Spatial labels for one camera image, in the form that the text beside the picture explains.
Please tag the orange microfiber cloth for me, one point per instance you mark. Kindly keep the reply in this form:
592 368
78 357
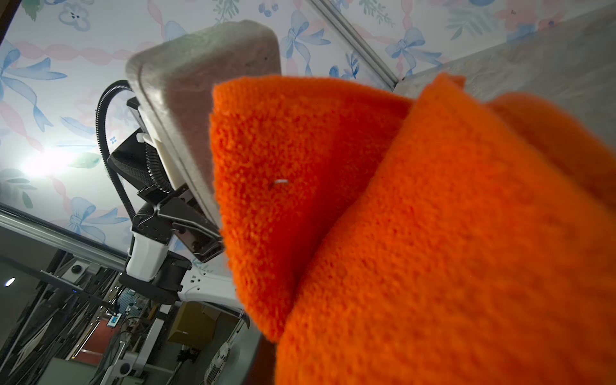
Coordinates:
376 239

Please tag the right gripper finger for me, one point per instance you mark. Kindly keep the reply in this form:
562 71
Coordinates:
262 366

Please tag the grey eyeglass case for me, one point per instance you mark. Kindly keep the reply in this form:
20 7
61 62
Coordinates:
174 84

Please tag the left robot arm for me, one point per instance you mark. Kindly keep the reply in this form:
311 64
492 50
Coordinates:
171 274

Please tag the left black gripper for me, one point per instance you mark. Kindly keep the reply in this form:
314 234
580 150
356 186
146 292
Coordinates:
167 212

